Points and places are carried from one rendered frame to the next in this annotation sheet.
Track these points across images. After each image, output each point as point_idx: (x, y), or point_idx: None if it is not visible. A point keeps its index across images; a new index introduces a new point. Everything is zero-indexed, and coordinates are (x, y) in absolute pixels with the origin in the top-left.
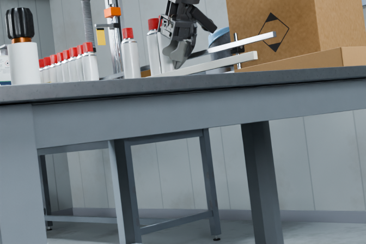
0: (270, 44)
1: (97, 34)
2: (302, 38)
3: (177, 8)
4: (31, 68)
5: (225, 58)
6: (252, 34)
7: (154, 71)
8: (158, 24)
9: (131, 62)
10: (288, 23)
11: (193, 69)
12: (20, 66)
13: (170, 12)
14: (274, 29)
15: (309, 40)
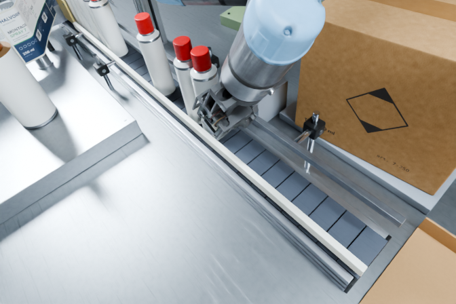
0: (364, 121)
1: None
2: (424, 149)
3: (228, 110)
4: (20, 91)
5: (305, 224)
6: (338, 93)
7: (191, 110)
8: (190, 51)
9: (156, 66)
10: (410, 120)
11: (248, 177)
12: (2, 93)
13: (215, 109)
14: (380, 111)
15: (434, 159)
